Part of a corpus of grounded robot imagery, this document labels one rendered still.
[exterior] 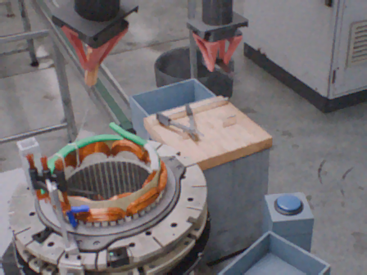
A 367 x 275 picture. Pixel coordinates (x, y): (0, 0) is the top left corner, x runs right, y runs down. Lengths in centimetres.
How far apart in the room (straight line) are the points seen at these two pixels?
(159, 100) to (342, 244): 136
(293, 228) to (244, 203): 21
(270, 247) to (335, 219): 167
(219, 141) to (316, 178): 173
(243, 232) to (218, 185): 16
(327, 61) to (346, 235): 110
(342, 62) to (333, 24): 25
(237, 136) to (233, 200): 13
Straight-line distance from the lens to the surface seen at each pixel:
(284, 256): 85
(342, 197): 264
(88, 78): 77
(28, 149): 86
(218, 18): 99
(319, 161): 286
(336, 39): 307
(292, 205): 92
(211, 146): 102
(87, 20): 68
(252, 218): 116
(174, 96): 127
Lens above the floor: 163
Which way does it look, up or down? 33 degrees down
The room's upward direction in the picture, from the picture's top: 3 degrees counter-clockwise
